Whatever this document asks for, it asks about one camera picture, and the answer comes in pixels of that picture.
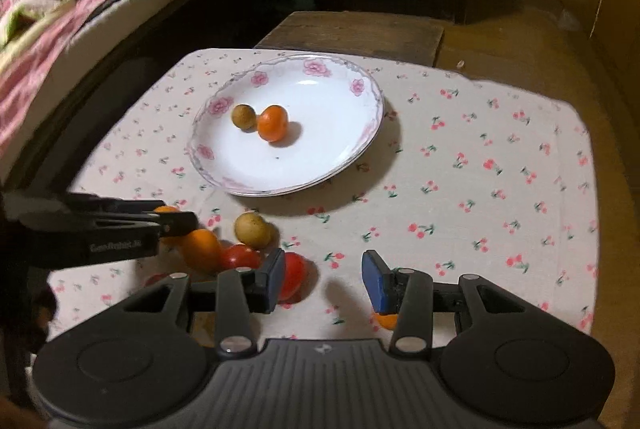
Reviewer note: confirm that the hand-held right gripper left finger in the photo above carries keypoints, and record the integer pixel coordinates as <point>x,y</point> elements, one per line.
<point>273,281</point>

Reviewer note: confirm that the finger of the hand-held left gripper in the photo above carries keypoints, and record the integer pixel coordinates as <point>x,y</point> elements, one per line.
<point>120,203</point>
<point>180,223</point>

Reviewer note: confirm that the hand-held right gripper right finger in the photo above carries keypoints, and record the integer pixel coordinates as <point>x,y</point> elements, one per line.
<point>375,281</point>

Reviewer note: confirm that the orange mandarin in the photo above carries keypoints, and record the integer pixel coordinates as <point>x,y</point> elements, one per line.
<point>387,320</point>
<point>273,124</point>
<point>169,209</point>
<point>202,251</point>

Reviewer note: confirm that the red tomato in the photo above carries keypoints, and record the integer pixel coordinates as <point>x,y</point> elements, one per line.
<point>240,257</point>
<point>295,279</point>

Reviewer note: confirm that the brown longan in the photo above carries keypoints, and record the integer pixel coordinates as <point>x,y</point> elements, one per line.
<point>250,229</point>
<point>244,117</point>

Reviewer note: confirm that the white floral plate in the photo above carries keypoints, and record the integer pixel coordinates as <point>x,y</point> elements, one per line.
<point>310,144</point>

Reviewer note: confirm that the cherry print tablecloth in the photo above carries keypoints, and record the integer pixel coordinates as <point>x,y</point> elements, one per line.
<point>450,184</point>

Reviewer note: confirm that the pink floral blanket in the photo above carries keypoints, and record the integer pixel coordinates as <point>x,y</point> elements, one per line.
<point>50,39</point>

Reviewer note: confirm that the dark wooden bench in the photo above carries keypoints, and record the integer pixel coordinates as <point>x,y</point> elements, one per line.
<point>350,34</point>

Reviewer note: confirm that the dark wooden bed frame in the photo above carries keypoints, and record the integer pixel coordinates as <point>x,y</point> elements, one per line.
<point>150,39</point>

